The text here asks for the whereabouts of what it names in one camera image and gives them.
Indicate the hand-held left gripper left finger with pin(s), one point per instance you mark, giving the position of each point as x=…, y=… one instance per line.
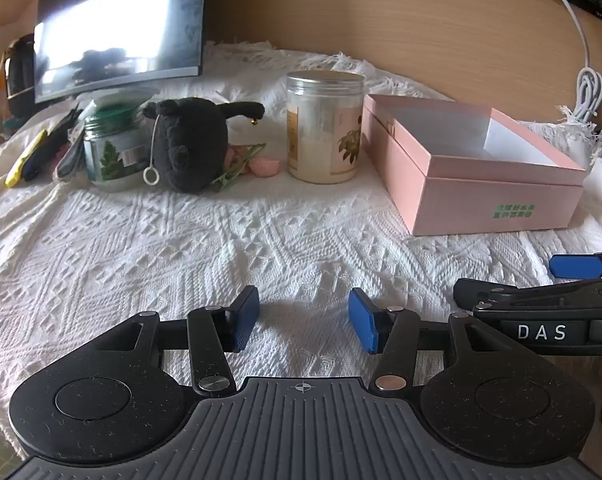
x=243, y=321

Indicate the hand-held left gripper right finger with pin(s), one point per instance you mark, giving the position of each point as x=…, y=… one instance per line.
x=363, y=322

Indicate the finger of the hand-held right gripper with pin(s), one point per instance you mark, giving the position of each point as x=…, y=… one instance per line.
x=573, y=266
x=473, y=291

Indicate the pink cardboard box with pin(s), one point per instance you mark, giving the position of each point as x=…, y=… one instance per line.
x=431, y=195

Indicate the black plush toy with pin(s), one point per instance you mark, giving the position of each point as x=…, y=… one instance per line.
x=191, y=145

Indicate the white knitted blanket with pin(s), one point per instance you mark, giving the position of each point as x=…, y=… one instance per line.
x=181, y=240

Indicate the pink artificial flower sprig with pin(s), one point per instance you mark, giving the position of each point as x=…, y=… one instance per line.
x=263, y=167

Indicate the clear jar with cream contents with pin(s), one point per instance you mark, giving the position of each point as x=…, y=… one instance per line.
x=321, y=130

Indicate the green lid glass jar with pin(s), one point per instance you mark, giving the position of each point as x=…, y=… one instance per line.
x=113, y=160

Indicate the yellow and black tool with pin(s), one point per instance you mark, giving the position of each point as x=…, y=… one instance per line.
x=18, y=167

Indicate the black computer monitor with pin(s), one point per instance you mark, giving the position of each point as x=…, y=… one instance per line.
x=121, y=30

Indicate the black bag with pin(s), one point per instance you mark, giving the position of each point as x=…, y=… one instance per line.
x=20, y=77

